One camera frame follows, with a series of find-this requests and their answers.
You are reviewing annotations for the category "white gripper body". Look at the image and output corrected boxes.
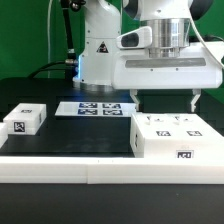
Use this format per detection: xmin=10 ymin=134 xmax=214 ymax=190
xmin=111 ymin=42 xmax=223 ymax=90

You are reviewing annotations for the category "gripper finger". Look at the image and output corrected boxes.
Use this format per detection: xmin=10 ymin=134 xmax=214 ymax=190
xmin=130 ymin=89 xmax=141 ymax=112
xmin=190 ymin=89 xmax=201 ymax=112

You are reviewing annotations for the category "white cabinet door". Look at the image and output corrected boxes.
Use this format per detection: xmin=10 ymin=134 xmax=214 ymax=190
xmin=174 ymin=114 xmax=222 ymax=138
xmin=133 ymin=113 xmax=179 ymax=137

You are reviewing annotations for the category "white cabinet body box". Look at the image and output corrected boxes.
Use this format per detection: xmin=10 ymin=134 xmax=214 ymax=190
xmin=130 ymin=114 xmax=224 ymax=160

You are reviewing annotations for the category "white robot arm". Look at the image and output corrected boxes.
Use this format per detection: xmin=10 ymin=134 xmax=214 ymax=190
xmin=73 ymin=0 xmax=224 ymax=111

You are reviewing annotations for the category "white cabinet top block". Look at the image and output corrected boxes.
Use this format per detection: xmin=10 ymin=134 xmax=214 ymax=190
xmin=3 ymin=103 xmax=47 ymax=135

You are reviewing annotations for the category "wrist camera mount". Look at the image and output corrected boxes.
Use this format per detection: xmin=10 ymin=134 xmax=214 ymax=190
xmin=116 ymin=26 xmax=152 ymax=49

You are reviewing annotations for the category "white marker base plate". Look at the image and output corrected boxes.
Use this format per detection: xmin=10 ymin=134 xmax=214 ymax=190
xmin=55 ymin=102 xmax=136 ymax=117

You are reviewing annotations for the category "black cable hose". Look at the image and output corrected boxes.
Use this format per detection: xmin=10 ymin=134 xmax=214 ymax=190
xmin=27 ymin=0 xmax=80 ymax=80

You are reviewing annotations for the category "white thin cable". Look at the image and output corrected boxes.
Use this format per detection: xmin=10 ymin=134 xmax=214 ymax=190
xmin=47 ymin=0 xmax=54 ymax=79

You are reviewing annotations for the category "white left fence rail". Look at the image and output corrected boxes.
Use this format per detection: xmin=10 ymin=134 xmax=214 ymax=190
xmin=0 ymin=123 xmax=8 ymax=148

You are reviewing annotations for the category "white fence rail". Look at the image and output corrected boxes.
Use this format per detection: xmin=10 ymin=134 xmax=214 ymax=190
xmin=0 ymin=156 xmax=224 ymax=184
xmin=0 ymin=123 xmax=8 ymax=148

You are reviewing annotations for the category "white front fence rail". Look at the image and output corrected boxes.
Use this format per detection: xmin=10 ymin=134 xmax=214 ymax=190
xmin=0 ymin=156 xmax=224 ymax=184

